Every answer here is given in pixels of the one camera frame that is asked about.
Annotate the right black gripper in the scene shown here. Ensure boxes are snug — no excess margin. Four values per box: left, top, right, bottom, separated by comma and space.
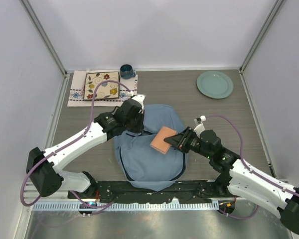
164, 126, 213, 159

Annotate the white patterned cloth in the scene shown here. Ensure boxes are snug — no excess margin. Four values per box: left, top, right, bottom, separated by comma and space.
67, 70, 138, 107

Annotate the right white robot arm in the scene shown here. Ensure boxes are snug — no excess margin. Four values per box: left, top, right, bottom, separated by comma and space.
164, 127, 299, 235

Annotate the dark blue ceramic mug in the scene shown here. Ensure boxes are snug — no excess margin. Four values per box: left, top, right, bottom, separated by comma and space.
120, 64, 136, 80

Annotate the white slotted cable duct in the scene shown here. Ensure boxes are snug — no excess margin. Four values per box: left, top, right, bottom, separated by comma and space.
32, 200, 219, 212

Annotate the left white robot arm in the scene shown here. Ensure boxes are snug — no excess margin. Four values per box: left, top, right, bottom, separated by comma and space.
26, 94, 145, 199

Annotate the blue fabric backpack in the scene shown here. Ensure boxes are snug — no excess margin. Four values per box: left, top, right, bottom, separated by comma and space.
114, 104, 188, 191

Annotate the floral square tile plate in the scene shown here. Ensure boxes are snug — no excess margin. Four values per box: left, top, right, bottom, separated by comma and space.
84, 72, 120, 101

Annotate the teal round plate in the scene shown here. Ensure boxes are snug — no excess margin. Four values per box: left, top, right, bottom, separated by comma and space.
196, 70, 234, 99

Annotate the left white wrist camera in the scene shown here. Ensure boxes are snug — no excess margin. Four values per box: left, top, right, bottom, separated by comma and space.
127, 91, 146, 109

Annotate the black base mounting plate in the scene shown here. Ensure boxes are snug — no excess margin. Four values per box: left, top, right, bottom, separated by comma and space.
78, 180, 233, 204

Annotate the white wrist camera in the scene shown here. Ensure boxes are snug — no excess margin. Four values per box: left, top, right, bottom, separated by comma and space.
127, 91, 146, 109
194, 116, 206, 137

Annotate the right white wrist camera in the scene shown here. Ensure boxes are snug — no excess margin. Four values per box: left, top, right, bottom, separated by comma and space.
194, 116, 206, 137

